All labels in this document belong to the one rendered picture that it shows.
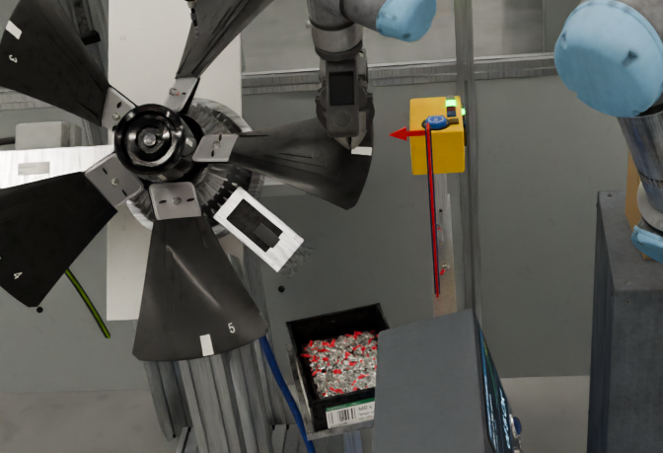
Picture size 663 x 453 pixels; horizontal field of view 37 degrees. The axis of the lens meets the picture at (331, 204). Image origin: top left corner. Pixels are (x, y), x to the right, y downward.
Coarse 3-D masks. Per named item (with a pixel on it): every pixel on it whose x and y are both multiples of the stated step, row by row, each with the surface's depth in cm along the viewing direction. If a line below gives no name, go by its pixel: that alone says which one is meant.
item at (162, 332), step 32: (160, 224) 157; (192, 224) 161; (160, 256) 156; (192, 256) 158; (224, 256) 163; (160, 288) 154; (192, 288) 156; (224, 288) 160; (160, 320) 153; (192, 320) 155; (224, 320) 158; (256, 320) 160; (160, 352) 152; (192, 352) 154
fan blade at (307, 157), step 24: (312, 120) 165; (240, 144) 161; (264, 144) 160; (288, 144) 159; (312, 144) 159; (336, 144) 158; (360, 144) 158; (264, 168) 155; (288, 168) 155; (312, 168) 155; (336, 168) 155; (360, 168) 155; (312, 192) 152; (336, 192) 152; (360, 192) 152
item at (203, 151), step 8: (208, 136) 165; (216, 136) 165; (224, 136) 165; (232, 136) 165; (200, 144) 163; (208, 144) 163; (224, 144) 162; (232, 144) 162; (200, 152) 160; (208, 152) 160; (216, 152) 160; (224, 152) 160; (200, 160) 158; (208, 160) 158; (216, 160) 158; (224, 160) 158
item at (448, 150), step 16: (416, 112) 190; (432, 112) 189; (416, 128) 184; (432, 128) 183; (448, 128) 182; (416, 144) 183; (432, 144) 183; (448, 144) 183; (416, 160) 185; (448, 160) 184; (464, 160) 184
